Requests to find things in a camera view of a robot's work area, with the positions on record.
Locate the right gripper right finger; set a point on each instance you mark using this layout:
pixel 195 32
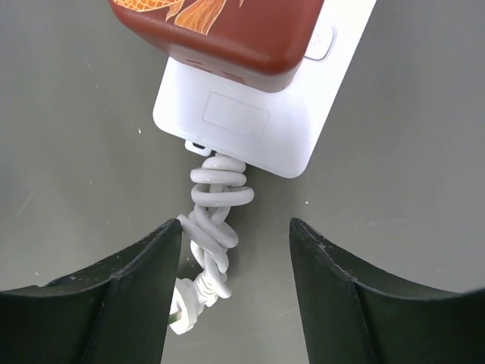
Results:
pixel 355 312

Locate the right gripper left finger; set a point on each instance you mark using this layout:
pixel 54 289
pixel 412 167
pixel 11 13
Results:
pixel 114 311

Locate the white power strip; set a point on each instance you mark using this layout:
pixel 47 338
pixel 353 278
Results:
pixel 233 125

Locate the red cube plug adapter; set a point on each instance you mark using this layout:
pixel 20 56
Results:
pixel 256 43

